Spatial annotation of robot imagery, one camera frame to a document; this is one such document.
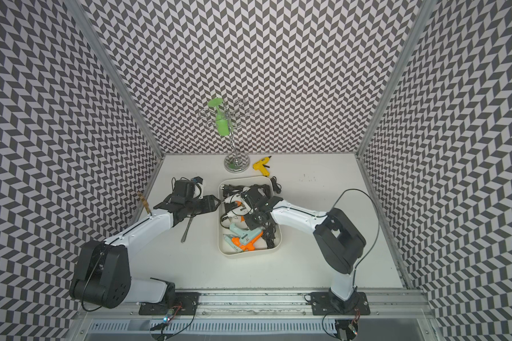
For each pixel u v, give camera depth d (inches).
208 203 30.9
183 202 26.8
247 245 31.7
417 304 30.0
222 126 39.3
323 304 29.0
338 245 18.2
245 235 32.0
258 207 26.6
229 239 33.8
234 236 33.8
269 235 33.3
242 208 34.3
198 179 32.0
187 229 35.5
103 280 16.3
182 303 27.8
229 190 39.0
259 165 44.0
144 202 40.3
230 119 39.7
